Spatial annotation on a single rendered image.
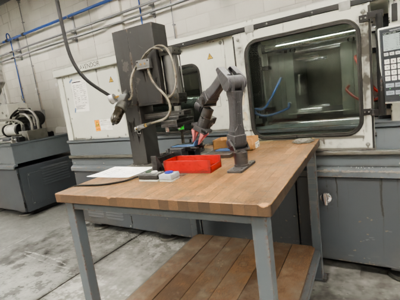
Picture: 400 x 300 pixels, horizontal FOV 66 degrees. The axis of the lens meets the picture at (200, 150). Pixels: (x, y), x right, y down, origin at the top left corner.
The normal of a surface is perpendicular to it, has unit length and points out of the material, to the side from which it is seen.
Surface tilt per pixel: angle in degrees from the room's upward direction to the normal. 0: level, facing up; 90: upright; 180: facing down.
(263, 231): 90
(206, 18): 90
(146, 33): 90
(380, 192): 90
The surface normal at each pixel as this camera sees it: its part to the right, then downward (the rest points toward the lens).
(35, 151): 0.85, -0.02
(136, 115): -0.46, 0.21
